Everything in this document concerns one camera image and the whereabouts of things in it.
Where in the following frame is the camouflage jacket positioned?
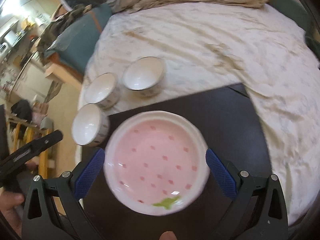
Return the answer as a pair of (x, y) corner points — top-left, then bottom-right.
(37, 3), (92, 66)

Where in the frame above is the person's left hand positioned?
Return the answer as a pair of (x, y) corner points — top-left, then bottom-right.
(0, 191), (24, 237)

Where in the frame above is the teal bed frame padding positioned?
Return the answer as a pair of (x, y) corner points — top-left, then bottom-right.
(45, 0), (316, 75)

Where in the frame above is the white floral bed sheet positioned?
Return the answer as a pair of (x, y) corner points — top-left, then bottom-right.
(82, 3), (319, 224)

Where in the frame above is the wooden bedside cabinet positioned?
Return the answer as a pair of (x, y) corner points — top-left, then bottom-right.
(45, 63), (83, 91)

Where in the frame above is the black tray board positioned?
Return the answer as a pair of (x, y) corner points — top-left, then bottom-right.
(84, 84), (272, 239)

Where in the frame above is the pink strawberry plate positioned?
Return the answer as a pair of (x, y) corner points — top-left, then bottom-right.
(104, 111), (209, 216)

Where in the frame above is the dark green cloth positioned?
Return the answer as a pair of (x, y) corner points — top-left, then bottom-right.
(305, 35), (320, 61)

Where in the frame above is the white kitchen cabinet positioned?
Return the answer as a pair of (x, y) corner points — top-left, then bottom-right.
(8, 52), (53, 103)

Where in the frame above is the white bowl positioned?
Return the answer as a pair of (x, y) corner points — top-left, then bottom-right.
(122, 56), (166, 98)
(72, 103), (110, 147)
(84, 73), (120, 109)

